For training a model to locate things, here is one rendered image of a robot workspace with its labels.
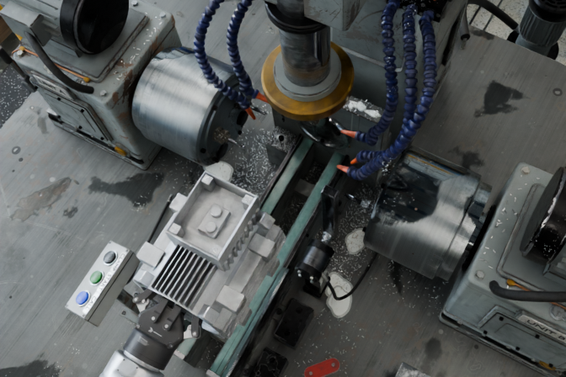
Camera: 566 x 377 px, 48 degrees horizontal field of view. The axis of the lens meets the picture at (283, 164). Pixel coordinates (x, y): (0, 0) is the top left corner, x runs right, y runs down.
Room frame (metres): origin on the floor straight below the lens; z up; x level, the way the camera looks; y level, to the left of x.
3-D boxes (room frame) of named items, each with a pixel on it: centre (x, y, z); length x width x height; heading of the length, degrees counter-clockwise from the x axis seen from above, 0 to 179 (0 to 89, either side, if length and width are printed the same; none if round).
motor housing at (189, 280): (0.34, 0.15, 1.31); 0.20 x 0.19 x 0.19; 142
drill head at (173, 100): (0.86, 0.23, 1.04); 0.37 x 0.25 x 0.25; 52
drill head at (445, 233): (0.44, -0.31, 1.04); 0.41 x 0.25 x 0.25; 52
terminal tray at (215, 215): (0.38, 0.12, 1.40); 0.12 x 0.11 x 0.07; 142
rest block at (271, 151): (0.77, -0.01, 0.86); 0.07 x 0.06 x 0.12; 52
